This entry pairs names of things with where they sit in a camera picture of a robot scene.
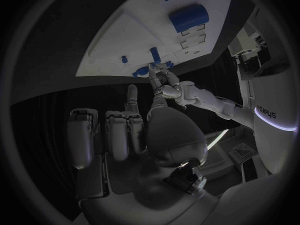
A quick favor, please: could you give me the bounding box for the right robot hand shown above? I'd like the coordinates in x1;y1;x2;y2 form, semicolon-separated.
66;84;222;225

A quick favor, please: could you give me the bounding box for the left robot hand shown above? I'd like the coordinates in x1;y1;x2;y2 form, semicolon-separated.
147;63;183;99

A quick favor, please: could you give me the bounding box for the blue gear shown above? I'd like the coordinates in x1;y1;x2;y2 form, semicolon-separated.
131;65;152;79

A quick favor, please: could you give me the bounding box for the thick blue cylinder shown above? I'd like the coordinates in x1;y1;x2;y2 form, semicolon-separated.
167;4;210;34

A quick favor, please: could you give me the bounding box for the white task board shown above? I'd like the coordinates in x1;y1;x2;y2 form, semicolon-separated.
75;0;235;78

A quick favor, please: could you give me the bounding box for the long blue peg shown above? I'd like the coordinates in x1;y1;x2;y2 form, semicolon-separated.
148;47;162;64

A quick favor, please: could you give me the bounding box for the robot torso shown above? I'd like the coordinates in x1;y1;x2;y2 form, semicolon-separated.
238;3;300;175

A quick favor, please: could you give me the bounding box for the white cable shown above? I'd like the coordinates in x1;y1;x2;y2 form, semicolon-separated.
215;96;255;111

